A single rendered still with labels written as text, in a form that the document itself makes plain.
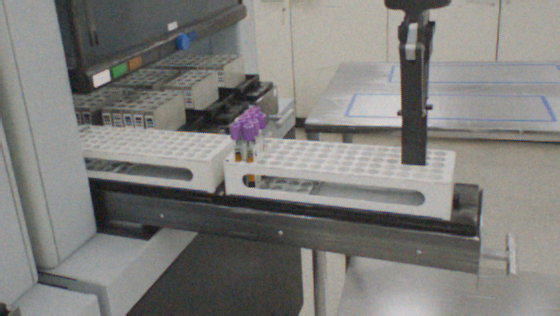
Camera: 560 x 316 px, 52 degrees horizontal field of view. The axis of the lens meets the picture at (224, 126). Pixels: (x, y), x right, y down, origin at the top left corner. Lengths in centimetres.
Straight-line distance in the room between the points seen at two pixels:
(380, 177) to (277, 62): 257
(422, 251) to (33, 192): 50
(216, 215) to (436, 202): 29
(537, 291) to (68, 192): 116
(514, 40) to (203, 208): 242
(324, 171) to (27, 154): 39
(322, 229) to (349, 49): 243
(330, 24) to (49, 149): 247
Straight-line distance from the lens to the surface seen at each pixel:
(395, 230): 75
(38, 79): 79
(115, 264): 85
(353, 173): 74
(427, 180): 73
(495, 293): 158
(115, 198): 90
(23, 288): 82
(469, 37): 305
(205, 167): 81
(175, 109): 107
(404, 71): 68
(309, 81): 325
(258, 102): 125
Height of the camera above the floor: 118
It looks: 20 degrees down
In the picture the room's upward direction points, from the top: 5 degrees counter-clockwise
